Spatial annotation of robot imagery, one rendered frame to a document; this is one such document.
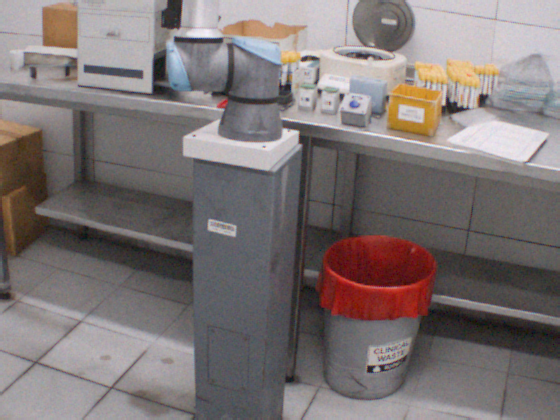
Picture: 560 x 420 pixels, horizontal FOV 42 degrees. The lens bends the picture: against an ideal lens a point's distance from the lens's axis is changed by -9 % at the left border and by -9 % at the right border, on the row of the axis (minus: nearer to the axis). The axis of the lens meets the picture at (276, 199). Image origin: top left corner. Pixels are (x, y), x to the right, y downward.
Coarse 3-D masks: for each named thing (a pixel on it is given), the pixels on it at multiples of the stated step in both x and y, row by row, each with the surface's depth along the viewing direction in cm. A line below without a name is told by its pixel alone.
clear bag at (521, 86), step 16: (512, 64) 239; (528, 64) 236; (544, 64) 237; (512, 80) 236; (528, 80) 236; (544, 80) 236; (496, 96) 240; (512, 96) 237; (528, 96) 237; (544, 96) 236
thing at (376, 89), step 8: (352, 80) 219; (360, 80) 218; (368, 80) 217; (376, 80) 218; (384, 80) 219; (352, 88) 220; (360, 88) 219; (368, 88) 218; (376, 88) 217; (384, 88) 217; (376, 96) 217; (384, 96) 219; (376, 104) 218; (384, 104) 220; (376, 112) 219; (384, 112) 222
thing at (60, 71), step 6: (30, 66) 243; (36, 66) 241; (42, 66) 241; (48, 66) 241; (54, 66) 242; (60, 66) 243; (66, 66) 245; (30, 72) 244; (36, 72) 243; (42, 72) 242; (48, 72) 242; (54, 72) 243; (60, 72) 244; (66, 72) 246; (36, 78) 243; (42, 78) 243; (54, 78) 244; (60, 78) 245
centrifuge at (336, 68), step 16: (336, 48) 246; (352, 48) 250; (368, 48) 250; (320, 64) 241; (336, 64) 236; (352, 64) 233; (384, 64) 232; (400, 64) 239; (320, 80) 237; (336, 80) 235; (400, 80) 242
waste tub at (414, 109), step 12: (396, 96) 206; (408, 96) 217; (420, 96) 216; (432, 96) 215; (396, 108) 207; (408, 108) 206; (420, 108) 204; (432, 108) 203; (396, 120) 208; (408, 120) 207; (420, 120) 205; (432, 120) 204; (420, 132) 207; (432, 132) 205
